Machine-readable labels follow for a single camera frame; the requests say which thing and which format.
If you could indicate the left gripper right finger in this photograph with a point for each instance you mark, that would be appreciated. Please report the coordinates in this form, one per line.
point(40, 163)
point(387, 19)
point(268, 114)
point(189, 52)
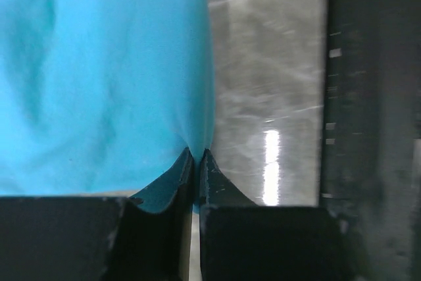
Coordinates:
point(240, 240)

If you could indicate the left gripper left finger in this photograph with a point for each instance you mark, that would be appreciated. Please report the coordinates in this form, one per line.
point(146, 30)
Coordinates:
point(143, 237)

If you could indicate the light blue t-shirt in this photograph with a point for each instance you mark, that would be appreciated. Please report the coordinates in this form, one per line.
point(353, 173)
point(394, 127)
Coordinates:
point(101, 96)

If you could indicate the black base crossbar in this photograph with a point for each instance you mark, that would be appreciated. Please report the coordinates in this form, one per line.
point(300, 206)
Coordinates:
point(370, 159)

